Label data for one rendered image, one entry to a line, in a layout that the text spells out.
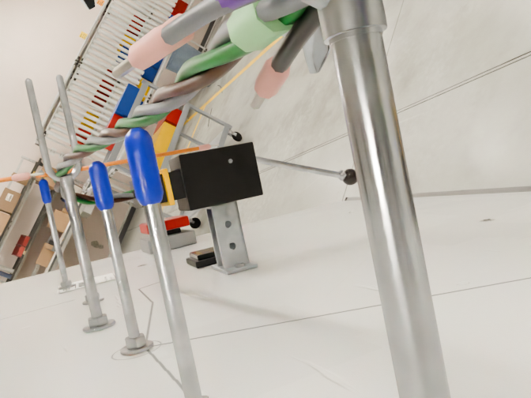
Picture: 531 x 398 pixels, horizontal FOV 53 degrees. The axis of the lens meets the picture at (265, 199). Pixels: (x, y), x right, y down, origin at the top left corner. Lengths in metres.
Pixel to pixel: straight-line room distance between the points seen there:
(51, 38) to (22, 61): 0.60
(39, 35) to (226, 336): 9.12
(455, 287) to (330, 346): 0.07
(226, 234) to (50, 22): 9.07
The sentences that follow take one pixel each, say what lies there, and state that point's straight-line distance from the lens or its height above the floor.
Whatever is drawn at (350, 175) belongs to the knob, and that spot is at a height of 1.04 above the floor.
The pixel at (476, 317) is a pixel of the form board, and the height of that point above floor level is 1.09.
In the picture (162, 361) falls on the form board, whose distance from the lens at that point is 0.23.
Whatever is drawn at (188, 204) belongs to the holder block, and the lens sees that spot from 0.38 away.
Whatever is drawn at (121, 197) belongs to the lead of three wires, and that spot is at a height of 1.20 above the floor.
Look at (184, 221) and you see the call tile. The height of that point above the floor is 1.10.
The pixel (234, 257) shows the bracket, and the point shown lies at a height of 1.11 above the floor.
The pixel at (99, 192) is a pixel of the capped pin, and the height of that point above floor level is 1.22.
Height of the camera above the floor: 1.24
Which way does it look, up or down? 20 degrees down
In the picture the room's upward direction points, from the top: 64 degrees counter-clockwise
